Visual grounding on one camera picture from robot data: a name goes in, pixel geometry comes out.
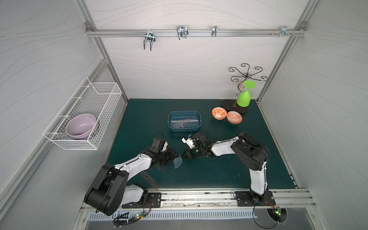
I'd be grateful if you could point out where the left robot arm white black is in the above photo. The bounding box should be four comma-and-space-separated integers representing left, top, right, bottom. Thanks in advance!
83, 148, 180, 216

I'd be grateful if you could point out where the green plastic goblet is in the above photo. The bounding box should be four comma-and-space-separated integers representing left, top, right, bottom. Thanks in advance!
237, 80, 256, 107

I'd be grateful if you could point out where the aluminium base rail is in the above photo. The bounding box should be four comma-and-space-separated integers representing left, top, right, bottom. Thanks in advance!
148, 188, 317, 210

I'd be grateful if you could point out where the metal single hook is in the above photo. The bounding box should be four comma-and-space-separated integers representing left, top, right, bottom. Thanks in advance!
211, 26, 217, 38

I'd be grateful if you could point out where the blue plastic storage box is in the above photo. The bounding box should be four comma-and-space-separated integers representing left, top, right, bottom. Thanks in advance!
167, 110, 202, 132

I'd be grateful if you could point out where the purple bowl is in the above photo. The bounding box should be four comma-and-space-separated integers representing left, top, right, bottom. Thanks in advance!
65, 114, 97, 140

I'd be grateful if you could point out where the black metal cup stand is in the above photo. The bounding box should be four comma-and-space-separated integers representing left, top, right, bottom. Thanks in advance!
221, 63, 268, 115

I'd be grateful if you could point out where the green table mat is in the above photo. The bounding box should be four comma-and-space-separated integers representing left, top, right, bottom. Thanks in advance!
107, 99, 295, 189

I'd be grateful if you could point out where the aluminium top rail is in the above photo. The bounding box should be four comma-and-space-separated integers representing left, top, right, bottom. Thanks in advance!
86, 28, 307, 38

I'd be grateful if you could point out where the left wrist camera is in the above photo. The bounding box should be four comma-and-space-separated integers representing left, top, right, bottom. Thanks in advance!
150, 131, 168, 153

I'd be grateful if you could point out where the small clear triangle ruler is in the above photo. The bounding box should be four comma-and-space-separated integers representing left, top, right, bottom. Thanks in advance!
157, 165, 165, 174

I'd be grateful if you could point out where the long thin clear ruler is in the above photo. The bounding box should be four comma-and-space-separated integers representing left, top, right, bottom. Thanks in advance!
171, 119, 198, 123

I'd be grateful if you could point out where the metal double hook centre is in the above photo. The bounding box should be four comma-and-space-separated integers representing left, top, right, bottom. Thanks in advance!
176, 25, 189, 40

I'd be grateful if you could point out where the metal hook right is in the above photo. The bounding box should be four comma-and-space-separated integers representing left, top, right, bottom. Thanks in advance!
270, 26, 296, 37

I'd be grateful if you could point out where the orange patterned bowl right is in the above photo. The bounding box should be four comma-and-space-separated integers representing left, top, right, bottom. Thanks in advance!
226, 111, 242, 125

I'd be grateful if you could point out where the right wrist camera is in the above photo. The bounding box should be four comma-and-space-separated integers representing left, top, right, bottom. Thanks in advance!
181, 131, 209, 149

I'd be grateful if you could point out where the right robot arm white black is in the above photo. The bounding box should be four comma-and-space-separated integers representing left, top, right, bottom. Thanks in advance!
181, 132, 268, 205

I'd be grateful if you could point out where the white wire basket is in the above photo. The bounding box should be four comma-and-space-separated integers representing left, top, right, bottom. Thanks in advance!
43, 77, 122, 150

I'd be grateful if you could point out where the dark straight stencil ruler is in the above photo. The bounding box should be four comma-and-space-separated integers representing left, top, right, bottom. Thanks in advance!
140, 171, 159, 189

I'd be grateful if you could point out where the metal double hook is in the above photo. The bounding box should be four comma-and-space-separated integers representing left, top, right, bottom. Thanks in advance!
176, 25, 189, 40
143, 32, 156, 51

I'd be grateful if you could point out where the orange patterned bowl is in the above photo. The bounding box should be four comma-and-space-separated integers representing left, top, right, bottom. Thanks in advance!
212, 107, 227, 120
226, 111, 242, 125

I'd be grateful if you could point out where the metal double hook left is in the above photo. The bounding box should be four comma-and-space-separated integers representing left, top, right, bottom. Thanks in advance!
143, 32, 156, 51

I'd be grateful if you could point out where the orange patterned bowl left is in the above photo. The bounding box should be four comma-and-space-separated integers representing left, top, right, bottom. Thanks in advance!
212, 107, 227, 120

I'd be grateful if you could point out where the blue semicircle protractor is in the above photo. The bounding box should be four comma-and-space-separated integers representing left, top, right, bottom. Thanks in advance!
173, 155, 183, 169

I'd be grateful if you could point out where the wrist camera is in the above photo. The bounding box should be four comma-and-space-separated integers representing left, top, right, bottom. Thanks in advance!
181, 131, 209, 149
150, 131, 168, 153

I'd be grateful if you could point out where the clear stencil template ruler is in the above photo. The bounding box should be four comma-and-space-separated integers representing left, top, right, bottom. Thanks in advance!
171, 121, 199, 129

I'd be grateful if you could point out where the white slotted cable duct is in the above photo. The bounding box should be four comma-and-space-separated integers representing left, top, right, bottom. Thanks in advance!
88, 209, 257, 221

